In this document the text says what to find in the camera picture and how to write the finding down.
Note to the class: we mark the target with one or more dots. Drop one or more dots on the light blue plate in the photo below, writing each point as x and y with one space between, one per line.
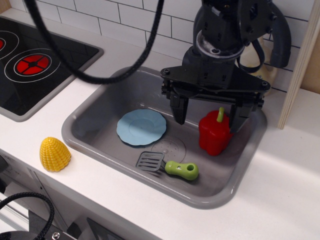
141 127

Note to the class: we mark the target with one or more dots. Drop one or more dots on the black metal mount bracket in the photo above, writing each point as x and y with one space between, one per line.
37 224

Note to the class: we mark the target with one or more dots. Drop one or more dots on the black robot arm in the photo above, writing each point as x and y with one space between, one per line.
226 27

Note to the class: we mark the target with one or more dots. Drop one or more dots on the cream cleanser bottle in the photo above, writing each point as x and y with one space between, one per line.
250 59

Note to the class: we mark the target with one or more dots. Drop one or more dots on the wooden side panel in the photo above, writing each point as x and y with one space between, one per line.
305 53

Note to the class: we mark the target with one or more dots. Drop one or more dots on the yellow toy corn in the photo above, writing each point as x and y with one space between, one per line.
54 155

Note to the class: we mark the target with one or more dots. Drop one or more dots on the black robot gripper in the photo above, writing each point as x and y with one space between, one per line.
217 79

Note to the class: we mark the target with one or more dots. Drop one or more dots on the grey sink basin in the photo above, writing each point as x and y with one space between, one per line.
92 130

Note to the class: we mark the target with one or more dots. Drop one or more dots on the red toy bell pepper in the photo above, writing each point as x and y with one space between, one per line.
214 132

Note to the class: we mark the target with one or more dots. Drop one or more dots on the black toy stovetop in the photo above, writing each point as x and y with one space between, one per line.
30 73

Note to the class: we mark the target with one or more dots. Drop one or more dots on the grey spatula with green handle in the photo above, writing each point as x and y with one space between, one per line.
154 161

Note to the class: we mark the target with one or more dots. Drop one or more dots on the dark grey faucet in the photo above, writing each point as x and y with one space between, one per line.
282 40

